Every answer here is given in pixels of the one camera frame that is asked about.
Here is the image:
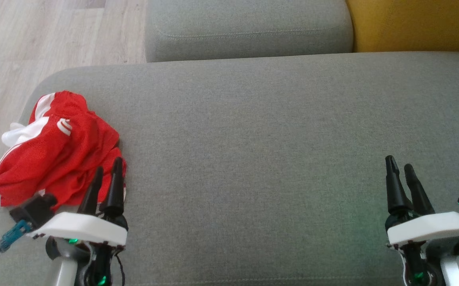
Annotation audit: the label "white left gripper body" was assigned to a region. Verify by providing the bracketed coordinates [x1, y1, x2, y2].
[27, 212, 128, 286]

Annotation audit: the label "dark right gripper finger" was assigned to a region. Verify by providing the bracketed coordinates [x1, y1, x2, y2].
[385, 155, 413, 230]
[404, 164, 436, 218]

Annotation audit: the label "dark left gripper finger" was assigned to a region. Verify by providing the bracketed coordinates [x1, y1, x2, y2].
[77, 166, 104, 216]
[99, 157, 129, 231]

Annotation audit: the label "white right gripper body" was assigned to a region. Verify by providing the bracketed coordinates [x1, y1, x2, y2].
[386, 212, 459, 286]

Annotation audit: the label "red mesh shorts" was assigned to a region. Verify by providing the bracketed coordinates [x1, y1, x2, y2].
[0, 113, 127, 208]

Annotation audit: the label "large grey sofa seat cushion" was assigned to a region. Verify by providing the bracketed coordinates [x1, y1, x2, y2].
[0, 52, 459, 286]

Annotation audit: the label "yellow sofa backrest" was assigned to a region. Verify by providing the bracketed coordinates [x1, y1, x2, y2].
[346, 0, 459, 54]

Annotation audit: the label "small grey sofa seat cushion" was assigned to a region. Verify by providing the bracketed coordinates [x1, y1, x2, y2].
[145, 0, 354, 63]

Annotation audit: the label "black cable with teal plug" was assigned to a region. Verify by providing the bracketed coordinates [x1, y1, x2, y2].
[0, 220, 32, 286]

